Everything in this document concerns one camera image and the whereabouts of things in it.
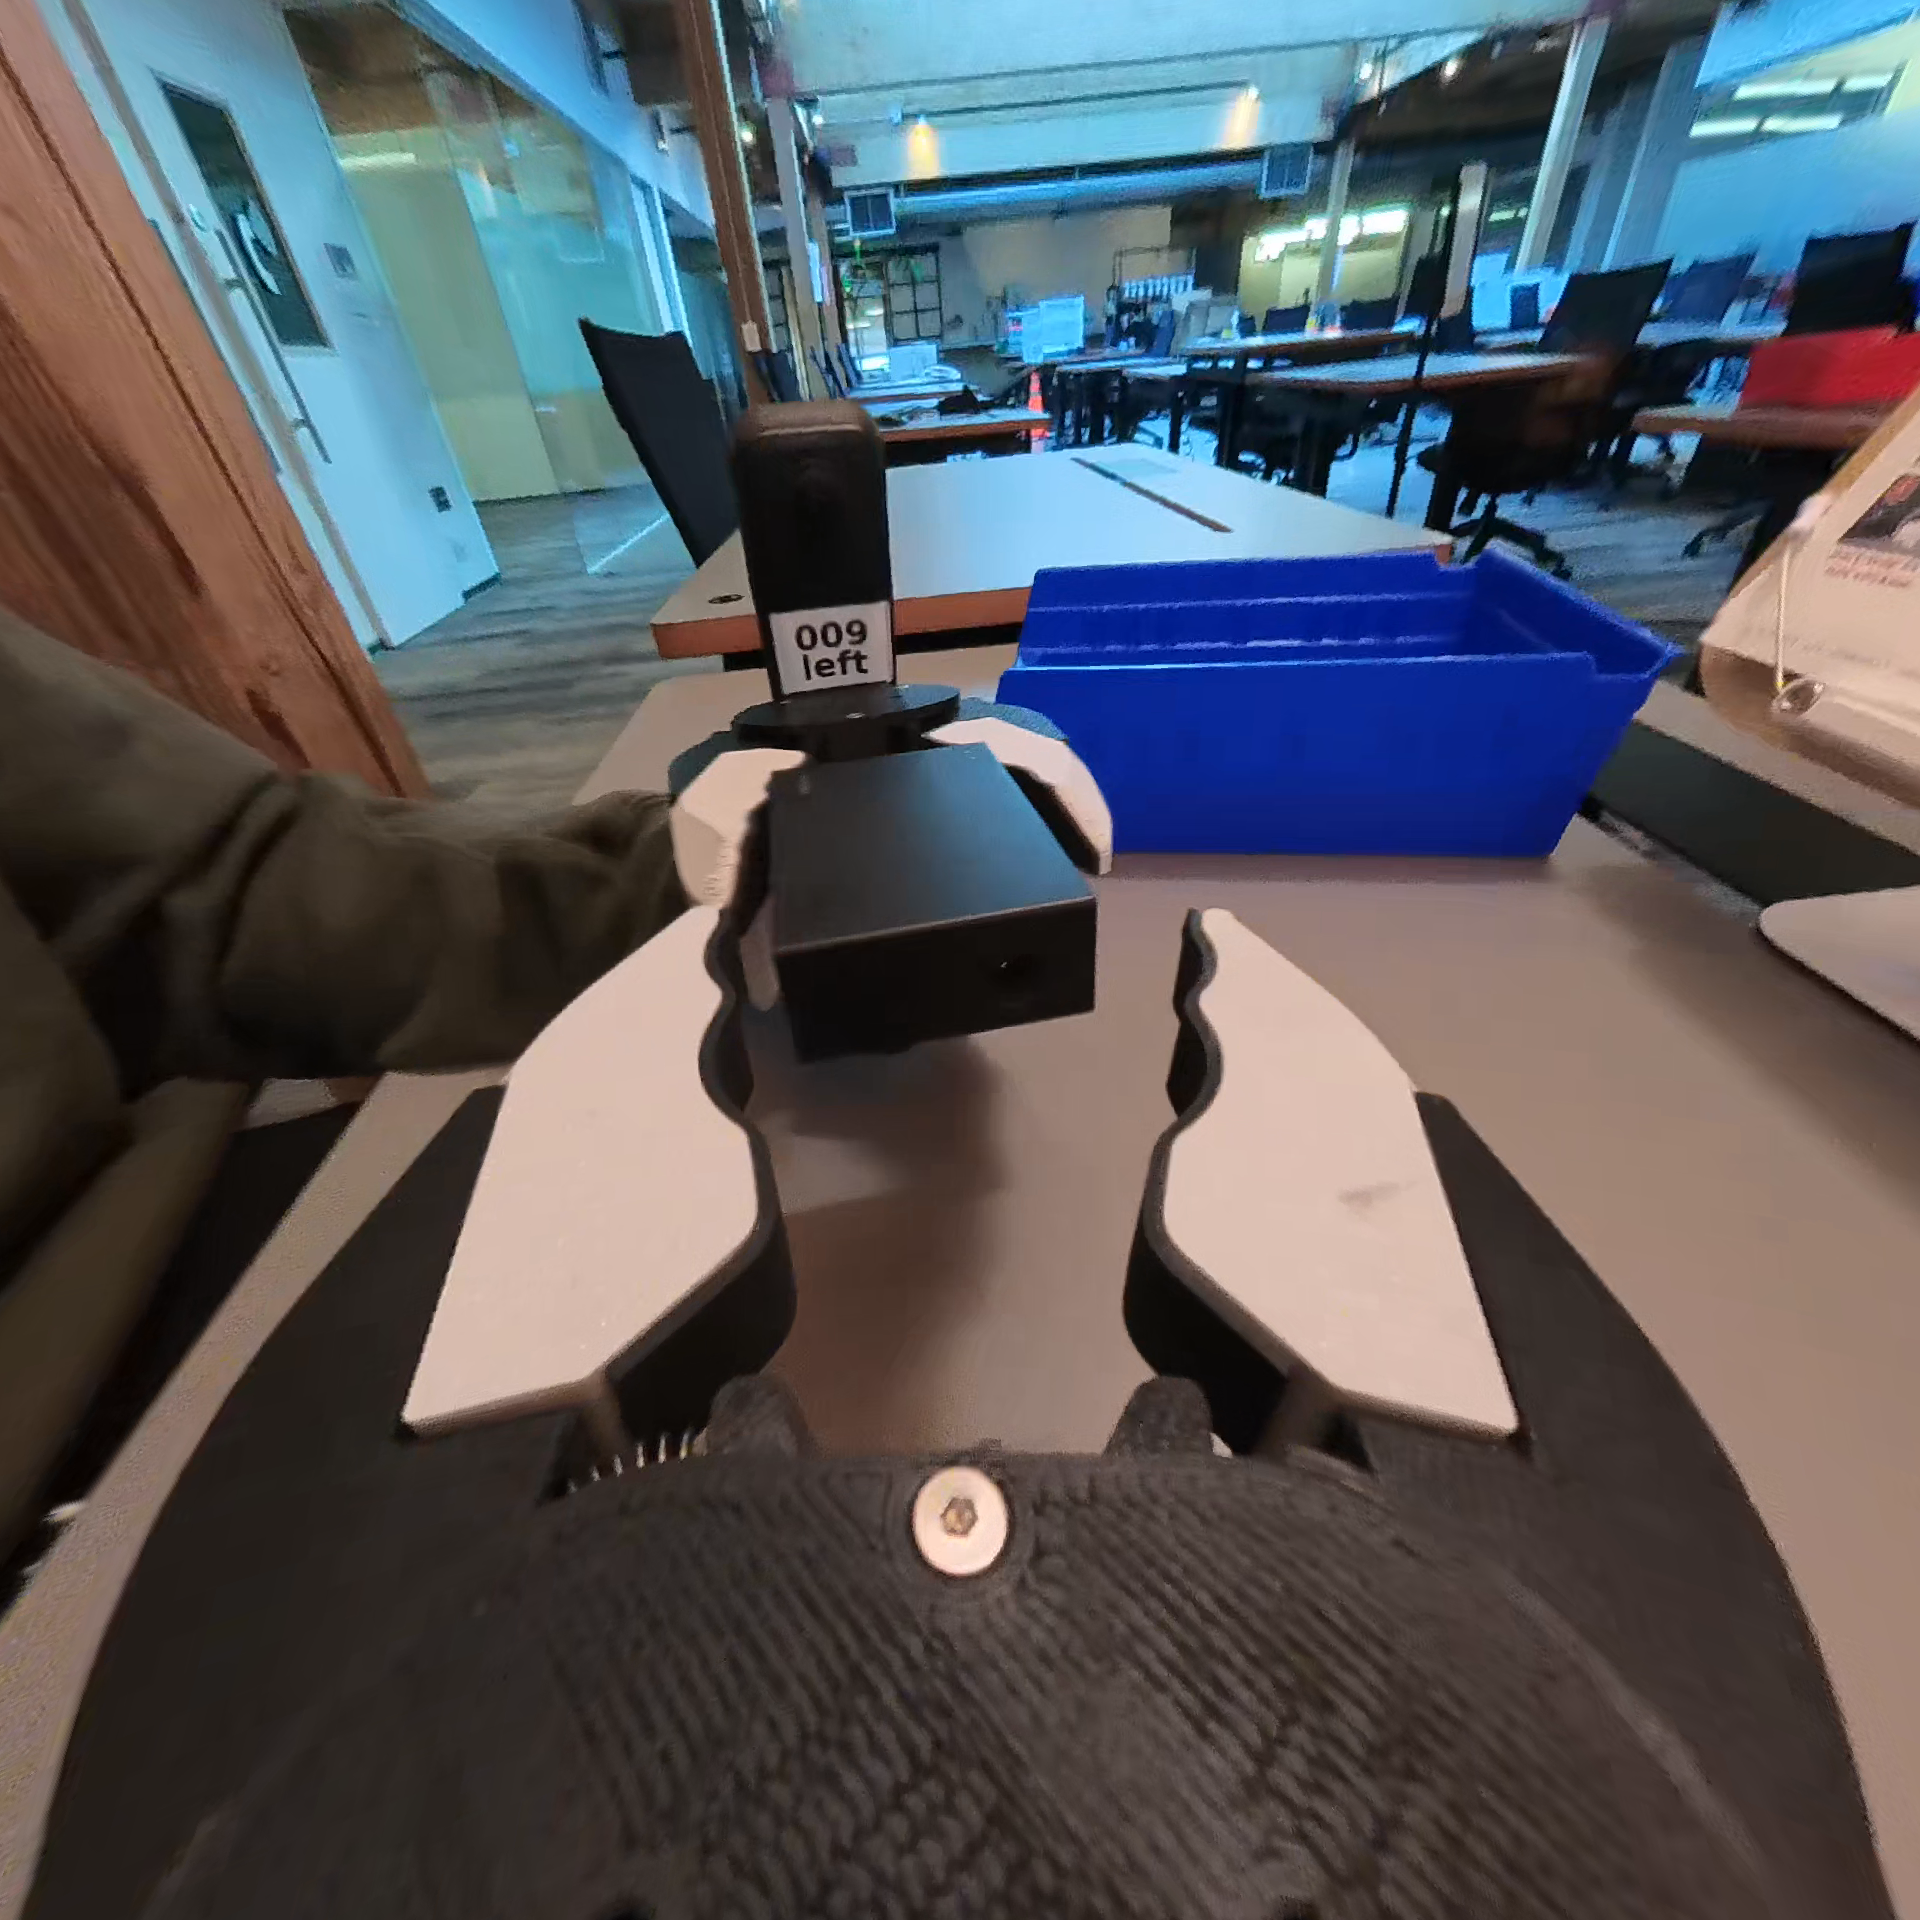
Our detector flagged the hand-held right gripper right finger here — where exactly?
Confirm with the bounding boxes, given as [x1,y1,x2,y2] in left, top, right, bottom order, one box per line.
[1123,903,1523,1455]

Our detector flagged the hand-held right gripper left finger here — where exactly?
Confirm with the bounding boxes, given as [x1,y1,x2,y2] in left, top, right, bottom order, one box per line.
[401,903,793,1465]

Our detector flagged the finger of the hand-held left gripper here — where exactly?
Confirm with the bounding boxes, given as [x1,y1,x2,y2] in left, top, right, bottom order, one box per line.
[671,745,811,1009]
[922,717,1116,874]

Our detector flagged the black network switch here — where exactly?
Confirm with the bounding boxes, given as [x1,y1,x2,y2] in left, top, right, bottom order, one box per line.
[765,745,1100,1062]

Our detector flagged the person's left forearm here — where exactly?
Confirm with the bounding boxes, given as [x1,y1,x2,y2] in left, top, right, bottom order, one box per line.
[0,607,695,1096]

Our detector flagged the black mesh office chair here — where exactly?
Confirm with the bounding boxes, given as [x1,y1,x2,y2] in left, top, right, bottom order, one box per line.
[576,318,745,569]

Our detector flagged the grey desk with wooden edge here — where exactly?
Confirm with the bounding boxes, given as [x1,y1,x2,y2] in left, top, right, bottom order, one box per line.
[650,441,1455,662]

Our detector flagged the blue plastic bin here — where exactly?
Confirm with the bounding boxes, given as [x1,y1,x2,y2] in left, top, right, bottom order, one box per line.
[995,545,1682,858]

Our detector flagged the white clipboard stand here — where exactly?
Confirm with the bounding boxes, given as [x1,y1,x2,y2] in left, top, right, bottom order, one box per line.
[1759,883,1920,1045]

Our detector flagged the black rolling office chair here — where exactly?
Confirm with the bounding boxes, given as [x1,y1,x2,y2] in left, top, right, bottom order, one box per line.
[1418,258,1674,578]

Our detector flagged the printed instruction sheet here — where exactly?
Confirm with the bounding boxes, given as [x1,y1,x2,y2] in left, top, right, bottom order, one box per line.
[1704,403,1920,721]

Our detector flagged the wooden support post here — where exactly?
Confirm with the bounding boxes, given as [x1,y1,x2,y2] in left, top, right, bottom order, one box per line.
[671,0,775,406]

